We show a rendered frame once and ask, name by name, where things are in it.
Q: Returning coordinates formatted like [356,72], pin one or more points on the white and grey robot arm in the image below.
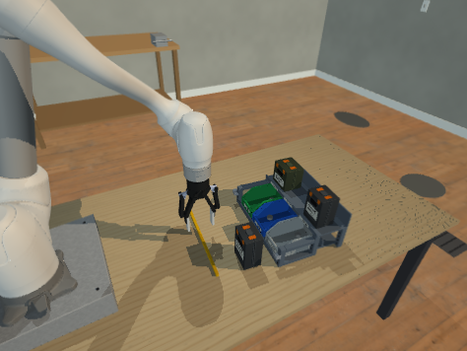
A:
[31,273]

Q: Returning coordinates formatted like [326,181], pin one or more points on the grey open bin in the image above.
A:
[284,232]

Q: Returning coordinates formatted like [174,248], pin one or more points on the green bin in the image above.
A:
[258,195]

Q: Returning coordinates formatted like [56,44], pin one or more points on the blue open bin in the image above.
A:
[278,209]

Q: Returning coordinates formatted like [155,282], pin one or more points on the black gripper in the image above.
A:
[195,195]

